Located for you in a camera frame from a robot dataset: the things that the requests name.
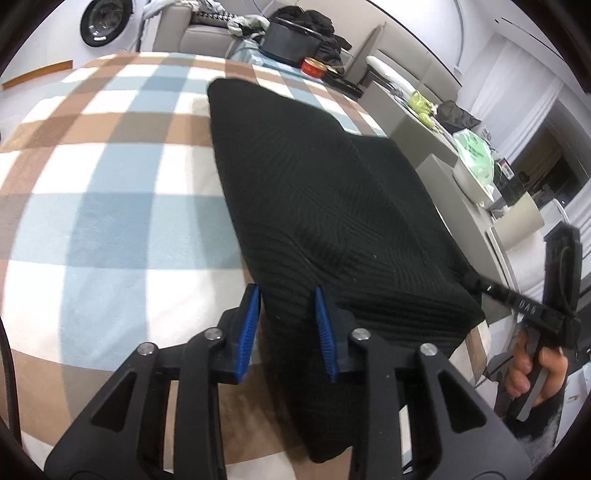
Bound green plush toy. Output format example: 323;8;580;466
409;90;437;127

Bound black knit sweater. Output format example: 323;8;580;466
206;78;486;464

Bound pile of black clothes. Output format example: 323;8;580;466
272;7;354;68

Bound dark jacket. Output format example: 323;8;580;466
436;100;483;132

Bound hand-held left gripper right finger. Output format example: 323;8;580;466
314;285;532;480

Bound person's right forearm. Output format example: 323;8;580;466
510;388;566;441

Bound green plastic bag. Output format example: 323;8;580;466
452;129;497;190

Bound black rice cooker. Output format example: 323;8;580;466
261;18;321;68

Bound grey white garment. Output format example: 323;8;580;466
226;14;271;38

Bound person's right hand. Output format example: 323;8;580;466
505;331;570;408

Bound white pillow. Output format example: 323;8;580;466
367;55;411;93

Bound checked blanket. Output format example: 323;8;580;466
0;51;490;480

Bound grey side cabinet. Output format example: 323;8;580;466
360;83;522;296

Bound grey sofa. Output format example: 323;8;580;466
152;4;241;58

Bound white curtain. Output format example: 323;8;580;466
466;37;564;162

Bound white washing machine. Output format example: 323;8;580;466
76;0;141;51

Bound black tray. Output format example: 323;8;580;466
321;69;365;97

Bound light grey clothes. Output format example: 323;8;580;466
139;0;195;19

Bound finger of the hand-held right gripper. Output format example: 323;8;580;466
464;272;522;315

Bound white basin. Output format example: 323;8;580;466
451;161;495;204

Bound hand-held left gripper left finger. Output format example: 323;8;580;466
44;284;262;480

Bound houndstooth pillow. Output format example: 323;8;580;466
190;9;236;26

